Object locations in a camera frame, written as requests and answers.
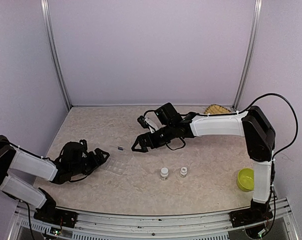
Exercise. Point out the white pill bottle right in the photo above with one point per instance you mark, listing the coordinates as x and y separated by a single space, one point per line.
183 172

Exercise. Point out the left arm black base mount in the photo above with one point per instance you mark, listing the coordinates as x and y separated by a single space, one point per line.
49 213

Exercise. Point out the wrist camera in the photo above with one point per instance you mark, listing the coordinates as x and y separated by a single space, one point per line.
146 123
83 142

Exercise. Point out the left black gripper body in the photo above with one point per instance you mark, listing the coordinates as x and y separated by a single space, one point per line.
90 165

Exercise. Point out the lime green bowl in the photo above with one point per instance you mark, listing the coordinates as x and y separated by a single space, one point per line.
245 179

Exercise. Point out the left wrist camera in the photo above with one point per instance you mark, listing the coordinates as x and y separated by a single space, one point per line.
83 142

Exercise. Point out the right aluminium frame post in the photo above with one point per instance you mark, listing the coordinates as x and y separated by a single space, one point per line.
249 53

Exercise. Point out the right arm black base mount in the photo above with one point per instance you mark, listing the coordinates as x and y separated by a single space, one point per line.
255 213

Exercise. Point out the white pill bottle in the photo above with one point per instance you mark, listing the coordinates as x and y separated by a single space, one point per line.
164 173
183 172

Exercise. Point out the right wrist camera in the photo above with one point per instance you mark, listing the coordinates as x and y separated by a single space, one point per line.
146 123

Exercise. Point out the aluminium frame post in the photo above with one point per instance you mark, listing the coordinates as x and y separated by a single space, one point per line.
249 53
54 53

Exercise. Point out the left aluminium frame post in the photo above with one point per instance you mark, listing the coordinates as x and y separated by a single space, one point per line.
54 53

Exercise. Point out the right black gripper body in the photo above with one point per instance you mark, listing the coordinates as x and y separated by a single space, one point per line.
158 141

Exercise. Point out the white pill bottle left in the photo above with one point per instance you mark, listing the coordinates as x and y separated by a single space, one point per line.
164 173

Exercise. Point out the woven bamboo tray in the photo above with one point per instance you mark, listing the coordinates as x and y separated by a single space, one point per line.
216 109

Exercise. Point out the front aluminium rail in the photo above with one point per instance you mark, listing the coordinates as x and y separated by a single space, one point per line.
215 225

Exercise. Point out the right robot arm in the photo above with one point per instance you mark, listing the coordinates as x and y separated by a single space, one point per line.
250 124

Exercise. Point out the clear plastic pill organizer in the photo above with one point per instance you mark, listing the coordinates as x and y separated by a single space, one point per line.
118 159

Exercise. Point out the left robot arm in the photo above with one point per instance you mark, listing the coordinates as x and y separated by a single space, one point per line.
74 159

